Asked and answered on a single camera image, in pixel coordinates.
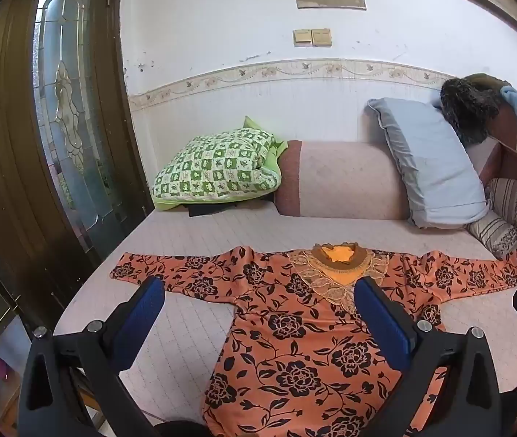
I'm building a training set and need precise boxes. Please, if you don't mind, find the wooden headboard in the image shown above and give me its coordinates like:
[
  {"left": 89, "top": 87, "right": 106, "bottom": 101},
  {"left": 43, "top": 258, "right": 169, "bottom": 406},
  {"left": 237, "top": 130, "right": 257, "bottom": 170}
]
[{"left": 479, "top": 100, "right": 517, "bottom": 192}]

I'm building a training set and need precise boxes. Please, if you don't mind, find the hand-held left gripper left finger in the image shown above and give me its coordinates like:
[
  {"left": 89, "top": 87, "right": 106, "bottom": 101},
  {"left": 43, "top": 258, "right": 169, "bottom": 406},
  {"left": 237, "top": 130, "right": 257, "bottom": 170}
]
[{"left": 18, "top": 276, "right": 166, "bottom": 437}]

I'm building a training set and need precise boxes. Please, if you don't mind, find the light blue pillow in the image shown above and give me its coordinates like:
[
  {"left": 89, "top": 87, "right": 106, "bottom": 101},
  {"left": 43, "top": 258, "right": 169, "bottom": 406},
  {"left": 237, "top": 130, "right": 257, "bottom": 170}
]
[{"left": 367, "top": 97, "right": 490, "bottom": 229}]

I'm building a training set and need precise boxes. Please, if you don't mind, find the dark furry cloth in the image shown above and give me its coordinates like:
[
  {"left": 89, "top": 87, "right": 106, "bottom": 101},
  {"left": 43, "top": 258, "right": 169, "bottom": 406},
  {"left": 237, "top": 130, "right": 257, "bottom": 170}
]
[{"left": 439, "top": 73, "right": 512, "bottom": 146}]

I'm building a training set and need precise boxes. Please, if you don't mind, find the orange black floral blouse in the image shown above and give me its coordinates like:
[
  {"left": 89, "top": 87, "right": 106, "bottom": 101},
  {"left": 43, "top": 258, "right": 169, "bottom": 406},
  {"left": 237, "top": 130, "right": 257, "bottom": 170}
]
[{"left": 110, "top": 242, "right": 517, "bottom": 437}]

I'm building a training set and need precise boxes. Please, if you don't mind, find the dark folded cloth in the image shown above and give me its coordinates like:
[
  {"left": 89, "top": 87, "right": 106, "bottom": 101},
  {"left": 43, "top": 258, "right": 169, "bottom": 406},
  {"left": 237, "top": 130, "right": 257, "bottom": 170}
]
[{"left": 188, "top": 198, "right": 277, "bottom": 217}]

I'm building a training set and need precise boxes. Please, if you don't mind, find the striped floral cushion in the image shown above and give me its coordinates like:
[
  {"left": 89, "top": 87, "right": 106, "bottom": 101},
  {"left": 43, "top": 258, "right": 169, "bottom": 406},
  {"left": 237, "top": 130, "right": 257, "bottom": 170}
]
[{"left": 465, "top": 177, "right": 517, "bottom": 299}]

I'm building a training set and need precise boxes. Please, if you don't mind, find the pink bolster pillow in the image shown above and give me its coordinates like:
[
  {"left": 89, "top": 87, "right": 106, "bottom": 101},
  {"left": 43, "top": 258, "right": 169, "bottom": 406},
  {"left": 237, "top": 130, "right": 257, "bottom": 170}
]
[{"left": 273, "top": 140, "right": 411, "bottom": 219}]

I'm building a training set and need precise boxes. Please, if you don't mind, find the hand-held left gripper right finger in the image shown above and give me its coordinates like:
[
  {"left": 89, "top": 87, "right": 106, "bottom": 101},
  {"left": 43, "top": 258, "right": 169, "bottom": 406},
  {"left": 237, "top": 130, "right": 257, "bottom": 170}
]
[{"left": 353, "top": 277, "right": 502, "bottom": 437}]

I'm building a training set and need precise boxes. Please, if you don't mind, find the green checkered pillow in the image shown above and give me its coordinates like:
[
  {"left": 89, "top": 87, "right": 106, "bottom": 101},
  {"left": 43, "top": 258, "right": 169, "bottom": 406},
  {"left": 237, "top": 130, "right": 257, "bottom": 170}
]
[{"left": 151, "top": 116, "right": 289, "bottom": 212}]

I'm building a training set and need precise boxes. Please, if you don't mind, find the wooden door with stained glass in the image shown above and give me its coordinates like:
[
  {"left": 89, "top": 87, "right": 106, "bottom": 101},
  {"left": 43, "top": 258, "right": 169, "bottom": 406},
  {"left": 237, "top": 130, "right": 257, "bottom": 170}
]
[{"left": 0, "top": 0, "right": 154, "bottom": 328}]

